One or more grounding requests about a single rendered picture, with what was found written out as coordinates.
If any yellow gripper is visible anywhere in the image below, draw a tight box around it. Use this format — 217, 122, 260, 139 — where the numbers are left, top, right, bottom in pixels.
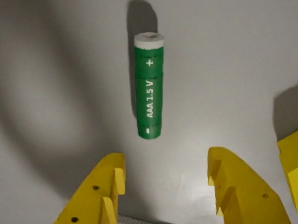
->
53, 146, 291, 224

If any green aaa battery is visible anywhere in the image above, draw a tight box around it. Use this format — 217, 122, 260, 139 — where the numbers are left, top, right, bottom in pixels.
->
134, 32, 164, 140

